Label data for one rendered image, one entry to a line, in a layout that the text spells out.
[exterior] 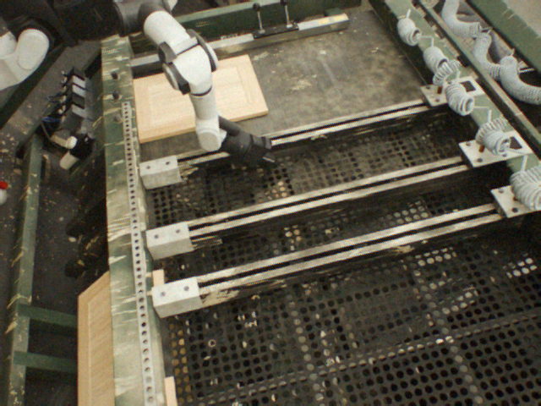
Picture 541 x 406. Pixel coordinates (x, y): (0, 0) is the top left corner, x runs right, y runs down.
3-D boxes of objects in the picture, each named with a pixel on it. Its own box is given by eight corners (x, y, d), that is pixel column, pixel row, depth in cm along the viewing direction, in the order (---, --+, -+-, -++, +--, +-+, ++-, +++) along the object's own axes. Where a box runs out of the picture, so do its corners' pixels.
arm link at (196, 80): (226, 110, 143) (217, 64, 126) (194, 128, 141) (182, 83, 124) (207, 86, 147) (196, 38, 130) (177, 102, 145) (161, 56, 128)
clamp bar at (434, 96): (144, 172, 175) (122, 122, 156) (464, 99, 183) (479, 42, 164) (146, 194, 169) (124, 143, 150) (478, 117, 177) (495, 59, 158)
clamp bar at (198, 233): (151, 239, 157) (128, 189, 138) (505, 153, 165) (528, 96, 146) (154, 266, 150) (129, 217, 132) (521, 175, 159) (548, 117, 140)
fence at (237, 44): (133, 68, 215) (129, 59, 212) (344, 21, 221) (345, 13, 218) (133, 74, 212) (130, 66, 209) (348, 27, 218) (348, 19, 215)
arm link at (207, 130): (200, 151, 153) (193, 127, 141) (202, 128, 157) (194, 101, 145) (221, 151, 153) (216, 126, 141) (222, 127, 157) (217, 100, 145)
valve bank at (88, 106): (40, 86, 211) (72, 47, 201) (71, 102, 221) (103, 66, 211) (33, 169, 181) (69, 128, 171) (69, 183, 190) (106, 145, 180)
